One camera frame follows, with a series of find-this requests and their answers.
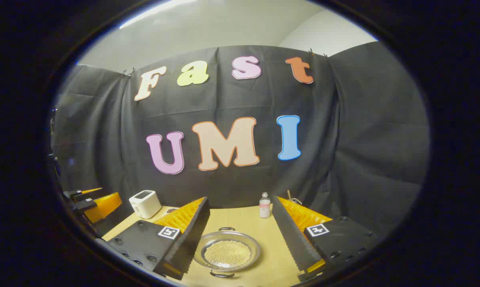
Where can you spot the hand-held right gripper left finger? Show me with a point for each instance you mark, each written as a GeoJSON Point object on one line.
{"type": "Point", "coordinates": [192, 235]}

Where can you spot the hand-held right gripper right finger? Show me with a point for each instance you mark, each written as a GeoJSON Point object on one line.
{"type": "Point", "coordinates": [291, 239]}

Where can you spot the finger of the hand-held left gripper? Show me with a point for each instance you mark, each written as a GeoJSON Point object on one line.
{"type": "Point", "coordinates": [102, 206]}
{"type": "Point", "coordinates": [78, 194]}

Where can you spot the stainless steel pot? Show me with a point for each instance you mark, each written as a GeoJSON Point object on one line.
{"type": "Point", "coordinates": [208, 241]}

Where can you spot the clear jar with sticks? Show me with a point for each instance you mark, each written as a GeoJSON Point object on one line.
{"type": "Point", "coordinates": [293, 199]}

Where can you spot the pile of soybeans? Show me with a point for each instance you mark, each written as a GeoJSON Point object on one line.
{"type": "Point", "coordinates": [228, 253]}

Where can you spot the small pink label bottle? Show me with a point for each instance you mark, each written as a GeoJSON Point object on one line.
{"type": "Point", "coordinates": [265, 208]}

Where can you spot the white toaster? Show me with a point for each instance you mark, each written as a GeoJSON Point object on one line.
{"type": "Point", "coordinates": [145, 204]}

